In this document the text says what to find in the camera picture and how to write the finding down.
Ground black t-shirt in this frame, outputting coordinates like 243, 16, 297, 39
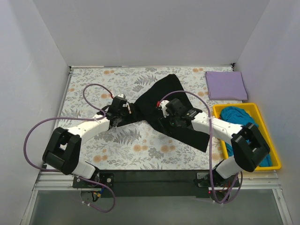
118, 74, 209, 152

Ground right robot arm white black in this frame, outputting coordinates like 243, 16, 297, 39
158, 98, 270, 186

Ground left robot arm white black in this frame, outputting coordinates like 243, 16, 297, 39
42, 94, 131, 188

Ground floral patterned table mat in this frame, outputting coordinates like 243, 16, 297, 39
52, 67, 232, 171

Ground folded purple t-shirt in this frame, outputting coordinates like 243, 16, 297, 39
205, 71, 248, 101

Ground teal t-shirt in bin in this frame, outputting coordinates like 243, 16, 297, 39
220, 106, 273, 167

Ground yellow plastic bin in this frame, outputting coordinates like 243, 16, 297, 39
212, 103, 282, 171

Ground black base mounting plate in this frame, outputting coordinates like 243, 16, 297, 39
72, 170, 243, 199

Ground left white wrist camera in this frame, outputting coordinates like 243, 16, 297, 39
110, 94, 129, 115

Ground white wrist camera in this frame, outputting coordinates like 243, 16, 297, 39
157, 100, 169, 118
110, 94, 129, 115

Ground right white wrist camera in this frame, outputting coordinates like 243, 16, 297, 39
157, 100, 169, 118

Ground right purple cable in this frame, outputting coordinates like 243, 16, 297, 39
160, 90, 244, 205

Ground purple cable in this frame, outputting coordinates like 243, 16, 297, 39
24, 83, 116, 213
160, 90, 244, 205

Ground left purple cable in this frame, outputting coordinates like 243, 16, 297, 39
24, 83, 116, 213

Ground aluminium frame rail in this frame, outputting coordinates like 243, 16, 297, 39
34, 170, 280, 190

